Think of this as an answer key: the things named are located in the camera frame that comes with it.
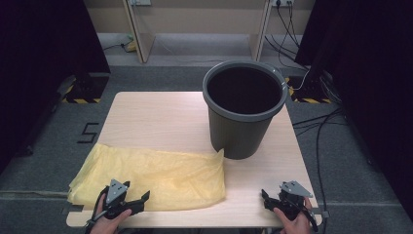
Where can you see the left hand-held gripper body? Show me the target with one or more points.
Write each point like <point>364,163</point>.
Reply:
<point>116,191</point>

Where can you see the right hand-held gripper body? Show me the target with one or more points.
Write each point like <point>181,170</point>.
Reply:
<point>293,188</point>

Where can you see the yellow plastic garbage bag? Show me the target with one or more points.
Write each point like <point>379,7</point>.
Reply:
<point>162,175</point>

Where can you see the dark grey trash bin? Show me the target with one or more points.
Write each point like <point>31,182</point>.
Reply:
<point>240,136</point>

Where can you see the person's right hand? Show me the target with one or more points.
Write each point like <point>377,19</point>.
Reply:
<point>297,227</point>

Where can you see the person's left hand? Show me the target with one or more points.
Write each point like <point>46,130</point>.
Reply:
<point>104,226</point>

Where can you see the grey tape piece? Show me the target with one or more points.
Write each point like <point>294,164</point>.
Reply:
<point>323,213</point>
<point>72,208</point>

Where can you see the stand base with hazard tape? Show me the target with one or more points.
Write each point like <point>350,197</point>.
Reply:
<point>308,89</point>
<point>84,89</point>

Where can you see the black curtain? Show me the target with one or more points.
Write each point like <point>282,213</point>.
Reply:
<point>373,65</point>
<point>39,65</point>

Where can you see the white power strip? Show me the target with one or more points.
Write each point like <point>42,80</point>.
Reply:
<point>282,2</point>

